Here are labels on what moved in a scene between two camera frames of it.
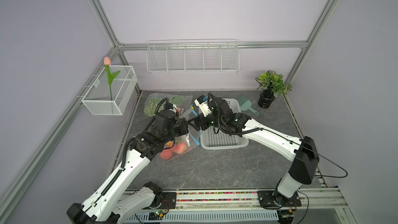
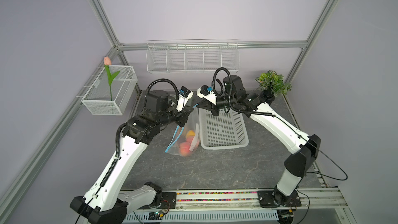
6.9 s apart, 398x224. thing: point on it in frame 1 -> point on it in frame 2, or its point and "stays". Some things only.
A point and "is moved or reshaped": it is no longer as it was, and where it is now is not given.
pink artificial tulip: (107, 62) stays
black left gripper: (184, 130) -> (184, 114)
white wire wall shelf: (195, 56) stays
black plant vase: (266, 98) stays
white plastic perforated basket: (215, 138) stays
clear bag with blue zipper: (183, 143) is moved or reshaped
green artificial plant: (272, 81) stays
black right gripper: (201, 119) -> (209, 106)
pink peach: (181, 148) is moved or reshaped
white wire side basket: (102, 99) stays
